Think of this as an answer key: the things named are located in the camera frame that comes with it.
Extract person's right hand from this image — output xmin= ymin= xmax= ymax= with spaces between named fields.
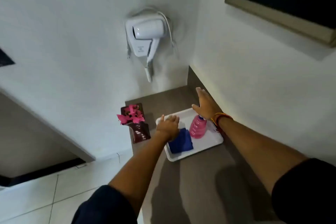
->
xmin=192 ymin=87 xmax=223 ymax=121

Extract person's left hand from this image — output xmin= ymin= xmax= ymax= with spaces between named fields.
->
xmin=156 ymin=114 xmax=180 ymax=142

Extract white plastic tray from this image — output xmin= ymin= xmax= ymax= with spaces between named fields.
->
xmin=156 ymin=108 xmax=224 ymax=162

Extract person's right forearm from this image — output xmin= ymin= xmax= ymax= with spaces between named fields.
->
xmin=217 ymin=117 xmax=309 ymax=195

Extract person's left forearm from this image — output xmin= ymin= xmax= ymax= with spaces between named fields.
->
xmin=108 ymin=130 xmax=171 ymax=216

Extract pink liquid spray bottle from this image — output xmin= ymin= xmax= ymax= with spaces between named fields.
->
xmin=189 ymin=115 xmax=208 ymax=139

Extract dark red glossy vase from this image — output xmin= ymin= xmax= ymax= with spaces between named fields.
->
xmin=121 ymin=103 xmax=151 ymax=144

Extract red and yellow thread wristband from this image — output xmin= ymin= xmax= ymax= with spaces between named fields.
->
xmin=210 ymin=112 xmax=233 ymax=128

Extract pink artificial flowers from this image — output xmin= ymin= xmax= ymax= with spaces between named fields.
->
xmin=117 ymin=104 xmax=145 ymax=125

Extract blue folded cloth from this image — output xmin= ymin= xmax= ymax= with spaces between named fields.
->
xmin=168 ymin=127 xmax=194 ymax=154

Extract dark left sleeve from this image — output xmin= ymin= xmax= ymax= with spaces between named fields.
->
xmin=71 ymin=185 xmax=138 ymax=224

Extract dark sleeve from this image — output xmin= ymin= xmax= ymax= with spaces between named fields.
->
xmin=271 ymin=158 xmax=336 ymax=224
xmin=71 ymin=185 xmax=138 ymax=224

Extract dark right sleeve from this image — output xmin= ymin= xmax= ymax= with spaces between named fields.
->
xmin=271 ymin=158 xmax=336 ymax=224

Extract white wall-mounted hair dryer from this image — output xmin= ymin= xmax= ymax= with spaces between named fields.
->
xmin=125 ymin=14 xmax=167 ymax=83

